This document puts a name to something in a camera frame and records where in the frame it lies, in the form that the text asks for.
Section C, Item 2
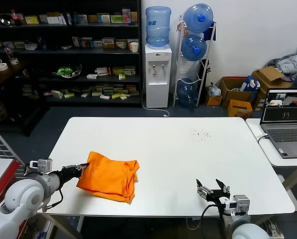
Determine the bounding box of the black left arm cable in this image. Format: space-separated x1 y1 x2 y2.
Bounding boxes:
45 188 64 212

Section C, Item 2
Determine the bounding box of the black stand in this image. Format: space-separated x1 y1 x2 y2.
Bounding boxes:
199 59 212 88

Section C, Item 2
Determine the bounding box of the brown wooden table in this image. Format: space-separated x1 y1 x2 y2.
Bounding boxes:
0 59 33 137

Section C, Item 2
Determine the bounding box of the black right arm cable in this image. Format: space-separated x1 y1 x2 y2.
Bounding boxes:
200 203 223 239

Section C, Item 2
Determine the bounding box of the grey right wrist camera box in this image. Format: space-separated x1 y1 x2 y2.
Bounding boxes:
224 194 251 215

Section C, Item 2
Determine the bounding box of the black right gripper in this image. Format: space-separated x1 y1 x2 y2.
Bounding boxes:
196 178 231 206

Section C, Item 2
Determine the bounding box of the cola bottle red cap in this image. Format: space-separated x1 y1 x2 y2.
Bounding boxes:
10 9 22 26

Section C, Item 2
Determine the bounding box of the white wire grid panel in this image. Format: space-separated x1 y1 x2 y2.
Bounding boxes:
0 120 31 172

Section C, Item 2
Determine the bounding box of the pink and teal tall box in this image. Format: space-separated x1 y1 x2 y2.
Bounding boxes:
122 8 132 24

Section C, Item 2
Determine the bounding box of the black shelving unit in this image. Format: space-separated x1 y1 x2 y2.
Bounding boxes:
0 0 143 109

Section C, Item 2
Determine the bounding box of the blue and white bag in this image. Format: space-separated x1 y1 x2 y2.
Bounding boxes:
240 75 261 94

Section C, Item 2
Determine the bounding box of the white and red medicine box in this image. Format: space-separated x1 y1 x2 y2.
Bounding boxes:
96 66 112 76

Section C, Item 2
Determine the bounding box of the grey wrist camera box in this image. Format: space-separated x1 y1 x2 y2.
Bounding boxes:
29 158 53 174
224 194 251 215

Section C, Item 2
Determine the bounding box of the white plastic bag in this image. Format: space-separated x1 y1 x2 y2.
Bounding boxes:
207 83 222 97

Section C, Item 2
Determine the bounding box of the orange t-shirt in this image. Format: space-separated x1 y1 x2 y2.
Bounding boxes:
76 151 141 204

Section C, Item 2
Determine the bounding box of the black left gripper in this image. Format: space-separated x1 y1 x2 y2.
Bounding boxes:
55 162 91 186

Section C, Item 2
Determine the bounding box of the small yellow cardboard box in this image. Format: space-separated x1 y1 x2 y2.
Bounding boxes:
205 87 224 106

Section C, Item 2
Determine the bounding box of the white power strip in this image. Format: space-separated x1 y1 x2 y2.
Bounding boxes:
263 220 280 237

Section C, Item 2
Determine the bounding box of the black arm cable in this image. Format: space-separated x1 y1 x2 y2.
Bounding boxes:
200 203 223 239
45 188 64 212

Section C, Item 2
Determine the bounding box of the dark bowl with green items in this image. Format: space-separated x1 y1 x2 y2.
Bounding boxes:
52 63 83 79

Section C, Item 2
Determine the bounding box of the white water dispenser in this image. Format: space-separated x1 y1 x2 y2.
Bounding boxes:
145 44 173 109

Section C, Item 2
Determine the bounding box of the yellow medicine box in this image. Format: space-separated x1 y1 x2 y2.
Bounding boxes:
24 15 40 24

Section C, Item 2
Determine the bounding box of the large brown cardboard box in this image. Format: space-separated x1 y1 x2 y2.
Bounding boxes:
219 77 255 109

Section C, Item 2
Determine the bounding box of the grey laptop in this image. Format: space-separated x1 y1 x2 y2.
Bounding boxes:
260 88 297 159

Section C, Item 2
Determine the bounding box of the white dispenser power cable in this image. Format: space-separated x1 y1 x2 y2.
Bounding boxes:
141 82 170 117

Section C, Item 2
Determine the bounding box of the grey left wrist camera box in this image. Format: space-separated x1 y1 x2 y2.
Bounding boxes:
29 158 53 174

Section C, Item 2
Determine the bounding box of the blue water jug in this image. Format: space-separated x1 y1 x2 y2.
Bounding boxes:
145 6 172 49
180 34 208 62
176 78 199 108
183 3 214 34

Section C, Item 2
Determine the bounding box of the white wire jug rack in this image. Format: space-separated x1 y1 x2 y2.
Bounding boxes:
172 15 217 109

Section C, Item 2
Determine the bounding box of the small orange cardboard box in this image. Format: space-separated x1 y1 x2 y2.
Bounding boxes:
228 99 253 119

